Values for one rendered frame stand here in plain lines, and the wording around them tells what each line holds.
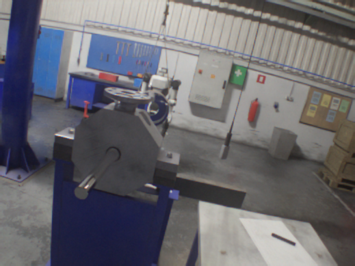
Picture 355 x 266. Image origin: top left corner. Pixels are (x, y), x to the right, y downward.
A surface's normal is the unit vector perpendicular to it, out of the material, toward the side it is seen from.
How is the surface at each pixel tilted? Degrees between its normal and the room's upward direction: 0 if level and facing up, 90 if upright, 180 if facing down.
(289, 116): 90
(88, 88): 90
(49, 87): 90
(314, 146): 90
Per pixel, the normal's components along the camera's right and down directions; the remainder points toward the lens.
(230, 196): -0.07, 0.26
